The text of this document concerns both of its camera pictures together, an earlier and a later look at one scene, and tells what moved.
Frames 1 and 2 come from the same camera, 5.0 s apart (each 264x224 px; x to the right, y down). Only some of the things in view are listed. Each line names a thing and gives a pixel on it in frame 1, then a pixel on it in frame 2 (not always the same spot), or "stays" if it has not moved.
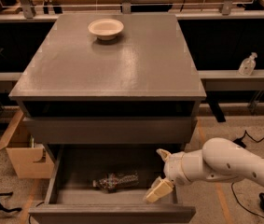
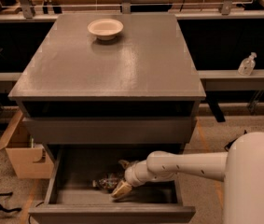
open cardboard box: [31, 161] stays
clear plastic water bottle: [111, 182] stays
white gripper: [173, 168] -> [133, 176]
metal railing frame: [27, 7] stays
